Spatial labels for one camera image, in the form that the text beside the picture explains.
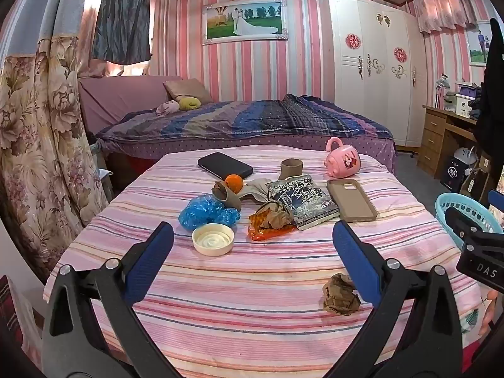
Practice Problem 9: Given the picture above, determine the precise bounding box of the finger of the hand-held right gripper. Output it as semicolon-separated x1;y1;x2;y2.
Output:
487;189;504;212
444;206;504;245

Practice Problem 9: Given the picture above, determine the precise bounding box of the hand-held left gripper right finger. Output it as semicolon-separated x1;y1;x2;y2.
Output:
327;220;463;378

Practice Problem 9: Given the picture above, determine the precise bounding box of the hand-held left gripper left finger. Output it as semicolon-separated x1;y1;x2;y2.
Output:
42;221;186;378

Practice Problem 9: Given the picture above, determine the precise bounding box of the teal plastic basket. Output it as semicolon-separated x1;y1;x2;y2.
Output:
435;192;504;251

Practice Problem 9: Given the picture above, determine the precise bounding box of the brown paper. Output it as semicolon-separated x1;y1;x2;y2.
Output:
322;273;362;316

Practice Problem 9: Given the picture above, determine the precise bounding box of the white plastic lid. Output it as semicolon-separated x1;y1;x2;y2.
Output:
192;223;235;257

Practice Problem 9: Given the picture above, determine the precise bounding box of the blue plastic bag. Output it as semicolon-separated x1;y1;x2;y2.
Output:
178;194;241;231

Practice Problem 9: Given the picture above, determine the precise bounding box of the black snack packet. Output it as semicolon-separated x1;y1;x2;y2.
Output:
266;174;341;231

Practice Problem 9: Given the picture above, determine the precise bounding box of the orange snack wrapper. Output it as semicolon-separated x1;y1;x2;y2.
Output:
247;200;297;242

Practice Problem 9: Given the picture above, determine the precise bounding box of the small orange fruit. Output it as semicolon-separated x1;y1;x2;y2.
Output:
224;174;244;194

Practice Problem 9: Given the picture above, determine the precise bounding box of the beige cloth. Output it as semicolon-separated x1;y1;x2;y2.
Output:
238;178;283;202

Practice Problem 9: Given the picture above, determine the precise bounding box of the person's right hand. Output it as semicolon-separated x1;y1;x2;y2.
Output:
479;288;501;336

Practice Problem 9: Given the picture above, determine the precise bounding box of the cardboard box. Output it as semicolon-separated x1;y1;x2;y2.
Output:
460;157;494;198

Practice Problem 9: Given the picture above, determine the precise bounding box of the black paper bag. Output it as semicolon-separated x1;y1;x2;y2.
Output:
440;155;470;192

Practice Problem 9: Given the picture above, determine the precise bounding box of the white round helmet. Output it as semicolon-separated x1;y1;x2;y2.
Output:
453;146;479;167

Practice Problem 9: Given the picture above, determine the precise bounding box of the tan phone case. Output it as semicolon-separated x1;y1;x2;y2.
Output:
326;179;378;223

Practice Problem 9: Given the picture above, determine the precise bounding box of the wooden desk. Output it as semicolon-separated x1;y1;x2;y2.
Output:
417;104;494;179

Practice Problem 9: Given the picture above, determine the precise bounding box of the white bedside cabinet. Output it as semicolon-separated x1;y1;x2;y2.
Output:
91;141;116;190

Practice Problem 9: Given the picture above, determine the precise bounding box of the pink cartoon mug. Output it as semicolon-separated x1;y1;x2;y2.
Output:
324;137;362;178

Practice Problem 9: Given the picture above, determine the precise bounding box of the black hanging coat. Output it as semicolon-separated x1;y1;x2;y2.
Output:
472;18;504;155

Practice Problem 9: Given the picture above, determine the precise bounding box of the white storage box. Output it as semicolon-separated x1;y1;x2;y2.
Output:
444;92;474;117

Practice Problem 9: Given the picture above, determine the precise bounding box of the pink striped tablecloth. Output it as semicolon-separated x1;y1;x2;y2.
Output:
43;144;483;378

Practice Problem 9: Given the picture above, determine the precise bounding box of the black smartphone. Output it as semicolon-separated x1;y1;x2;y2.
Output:
197;152;254;181

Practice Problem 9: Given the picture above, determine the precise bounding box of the desk lamp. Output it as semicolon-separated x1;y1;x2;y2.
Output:
435;73;452;108

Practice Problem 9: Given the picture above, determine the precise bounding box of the red plaid cloth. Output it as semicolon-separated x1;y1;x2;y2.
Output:
0;275;25;348

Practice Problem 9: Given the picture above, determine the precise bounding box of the pink rolled cloth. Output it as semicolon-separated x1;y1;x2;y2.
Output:
155;100;180;117

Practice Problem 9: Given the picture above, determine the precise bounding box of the yellow rolled cloth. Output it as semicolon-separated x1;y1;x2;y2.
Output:
178;95;202;112

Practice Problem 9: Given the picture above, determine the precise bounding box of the purple bed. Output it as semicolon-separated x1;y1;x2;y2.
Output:
78;76;398;175

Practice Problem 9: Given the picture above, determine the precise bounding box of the dark striped blanket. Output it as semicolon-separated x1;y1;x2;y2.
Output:
95;93;394;151

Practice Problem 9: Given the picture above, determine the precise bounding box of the floral curtain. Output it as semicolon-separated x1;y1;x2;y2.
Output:
0;0;110;285

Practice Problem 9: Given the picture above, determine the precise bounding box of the brown pillow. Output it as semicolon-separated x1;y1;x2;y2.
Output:
163;79;213;105

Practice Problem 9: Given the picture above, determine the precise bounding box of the white wardrobe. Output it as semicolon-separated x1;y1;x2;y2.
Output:
323;0;428;149

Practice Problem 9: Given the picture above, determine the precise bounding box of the pink curtain valance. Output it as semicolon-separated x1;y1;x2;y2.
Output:
411;0;479;35

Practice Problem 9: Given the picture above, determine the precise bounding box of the dark grey window cloth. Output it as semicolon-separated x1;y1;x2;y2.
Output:
90;0;152;65

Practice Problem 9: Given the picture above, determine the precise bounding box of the pink window curtain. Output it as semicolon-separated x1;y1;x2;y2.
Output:
77;0;104;79

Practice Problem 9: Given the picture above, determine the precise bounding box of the framed wedding photo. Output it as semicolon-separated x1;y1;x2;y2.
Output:
201;0;288;45

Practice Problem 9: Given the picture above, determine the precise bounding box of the small framed wall photo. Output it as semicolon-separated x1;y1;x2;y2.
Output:
467;21;493;67

